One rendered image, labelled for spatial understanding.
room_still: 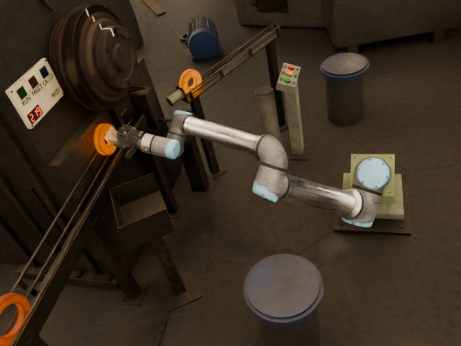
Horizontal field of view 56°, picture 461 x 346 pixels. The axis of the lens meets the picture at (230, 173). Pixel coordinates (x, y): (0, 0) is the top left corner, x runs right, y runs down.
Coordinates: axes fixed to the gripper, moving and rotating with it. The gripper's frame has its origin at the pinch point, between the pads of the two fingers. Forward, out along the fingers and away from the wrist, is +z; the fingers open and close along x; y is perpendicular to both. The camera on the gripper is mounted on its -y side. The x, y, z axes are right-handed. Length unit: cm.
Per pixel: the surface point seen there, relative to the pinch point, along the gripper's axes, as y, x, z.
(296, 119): -27, -83, -87
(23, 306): -14, 83, -7
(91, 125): 3.8, -1.2, 6.9
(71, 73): 34.1, 2.8, 9.5
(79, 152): 0.1, 14.2, 5.7
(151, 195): -12.2, 18.7, -30.8
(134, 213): -13.9, 29.7, -27.3
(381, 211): -31, -25, -142
